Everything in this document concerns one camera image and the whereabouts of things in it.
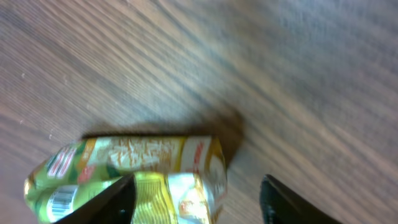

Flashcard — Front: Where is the green yellow sachet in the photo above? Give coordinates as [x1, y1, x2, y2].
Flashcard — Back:
[24, 136, 227, 223]

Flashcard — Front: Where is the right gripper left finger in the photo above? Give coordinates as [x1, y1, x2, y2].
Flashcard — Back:
[55, 174, 137, 224]

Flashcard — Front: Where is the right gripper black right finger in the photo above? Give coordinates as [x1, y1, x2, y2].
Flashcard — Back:
[259, 174, 340, 224]

